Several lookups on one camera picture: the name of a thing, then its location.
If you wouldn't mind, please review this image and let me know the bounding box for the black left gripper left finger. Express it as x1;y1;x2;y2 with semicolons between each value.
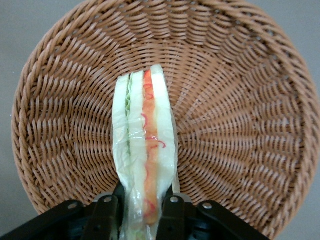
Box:
81;183;126;240

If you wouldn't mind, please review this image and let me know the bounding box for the triangle sandwich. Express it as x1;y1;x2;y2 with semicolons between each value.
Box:
111;63;181;240

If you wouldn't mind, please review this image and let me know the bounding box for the round brown wicker basket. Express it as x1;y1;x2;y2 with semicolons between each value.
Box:
10;0;320;240

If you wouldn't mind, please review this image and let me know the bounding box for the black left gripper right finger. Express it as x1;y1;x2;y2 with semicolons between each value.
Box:
155;186;194;240

